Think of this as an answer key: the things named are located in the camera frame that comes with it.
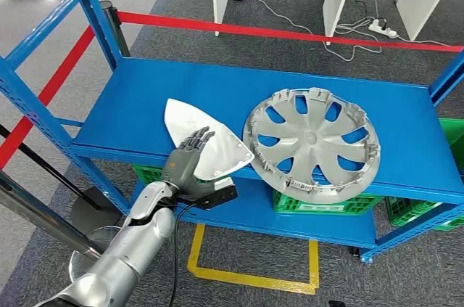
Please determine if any green plastic crate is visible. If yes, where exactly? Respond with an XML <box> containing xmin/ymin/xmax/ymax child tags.
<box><xmin>433</xmin><ymin>216</ymin><xmax>464</xmax><ymax>233</ymax></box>
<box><xmin>272</xmin><ymin>189</ymin><xmax>384</xmax><ymax>216</ymax></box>
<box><xmin>131</xmin><ymin>164</ymin><xmax>164</xmax><ymax>187</ymax></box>
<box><xmin>385</xmin><ymin>118</ymin><xmax>464</xmax><ymax>229</ymax></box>

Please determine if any white triangular panel part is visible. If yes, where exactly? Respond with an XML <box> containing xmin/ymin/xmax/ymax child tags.
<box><xmin>164</xmin><ymin>98</ymin><xmax>255</xmax><ymax>181</ymax></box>

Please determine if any silver wheel hubcap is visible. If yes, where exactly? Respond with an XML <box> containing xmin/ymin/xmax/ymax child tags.
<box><xmin>242</xmin><ymin>87</ymin><xmax>381</xmax><ymax>205</ymax></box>

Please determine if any white cable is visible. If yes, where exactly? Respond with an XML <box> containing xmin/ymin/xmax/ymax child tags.
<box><xmin>248</xmin><ymin>0</ymin><xmax>383</xmax><ymax>63</ymax></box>

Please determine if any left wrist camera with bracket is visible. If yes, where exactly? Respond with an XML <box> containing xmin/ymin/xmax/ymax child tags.
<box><xmin>177</xmin><ymin>177</ymin><xmax>239</xmax><ymax>211</ymax></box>

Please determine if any blue metal shelf rack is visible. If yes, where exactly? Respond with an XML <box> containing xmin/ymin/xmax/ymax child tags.
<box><xmin>0</xmin><ymin>0</ymin><xmax>464</xmax><ymax>265</ymax></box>

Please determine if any steel stanchion post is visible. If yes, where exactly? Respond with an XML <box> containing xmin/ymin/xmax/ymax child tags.
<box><xmin>0</xmin><ymin>169</ymin><xmax>122</xmax><ymax>284</ymax></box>

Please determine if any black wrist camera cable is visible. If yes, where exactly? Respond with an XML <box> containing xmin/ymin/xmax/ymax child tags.
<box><xmin>168</xmin><ymin>202</ymin><xmax>196</xmax><ymax>307</ymax></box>

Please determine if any white power strip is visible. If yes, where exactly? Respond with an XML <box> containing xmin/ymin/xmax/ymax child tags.
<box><xmin>367</xmin><ymin>18</ymin><xmax>398</xmax><ymax>40</ymax></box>

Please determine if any thin black pole with base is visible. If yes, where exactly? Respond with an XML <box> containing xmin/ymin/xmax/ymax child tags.
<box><xmin>0</xmin><ymin>123</ymin><xmax>124</xmax><ymax>239</ymax></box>

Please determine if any black-topped stanchion post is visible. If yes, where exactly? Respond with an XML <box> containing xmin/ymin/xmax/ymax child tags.
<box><xmin>99</xmin><ymin>0</ymin><xmax>131</xmax><ymax>59</ymax></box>

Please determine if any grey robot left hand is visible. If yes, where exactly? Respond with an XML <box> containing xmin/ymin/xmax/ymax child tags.
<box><xmin>160</xmin><ymin>126</ymin><xmax>218</xmax><ymax>202</ymax></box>

